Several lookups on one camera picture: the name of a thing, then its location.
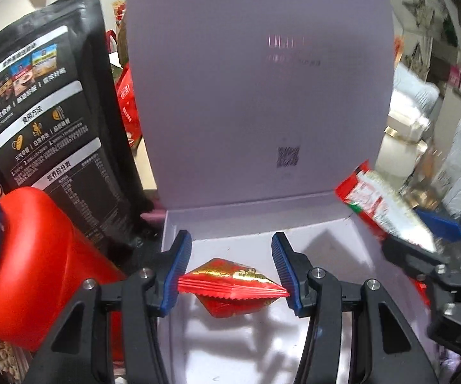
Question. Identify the white ceramic jar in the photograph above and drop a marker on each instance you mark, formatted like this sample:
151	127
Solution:
400	152

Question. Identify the red paper bag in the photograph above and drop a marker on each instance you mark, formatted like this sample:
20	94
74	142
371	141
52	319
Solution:
128	100

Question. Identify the lilac gift box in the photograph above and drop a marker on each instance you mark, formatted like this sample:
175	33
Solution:
254	88

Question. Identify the black printed food pouch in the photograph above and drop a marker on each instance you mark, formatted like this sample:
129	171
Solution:
54	128

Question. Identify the red gold snack packet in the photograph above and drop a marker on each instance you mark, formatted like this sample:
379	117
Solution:
230	288

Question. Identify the red white silver packet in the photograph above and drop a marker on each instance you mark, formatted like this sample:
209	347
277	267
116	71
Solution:
378	204

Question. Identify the red plastic container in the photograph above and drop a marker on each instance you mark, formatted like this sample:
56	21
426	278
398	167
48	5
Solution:
34	256

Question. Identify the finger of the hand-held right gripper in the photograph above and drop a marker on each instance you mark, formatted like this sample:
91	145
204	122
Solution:
408	252
440	224

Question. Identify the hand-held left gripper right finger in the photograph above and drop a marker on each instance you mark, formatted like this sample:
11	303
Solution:
285	276

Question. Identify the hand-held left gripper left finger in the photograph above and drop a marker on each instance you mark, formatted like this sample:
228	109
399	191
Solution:
173	276

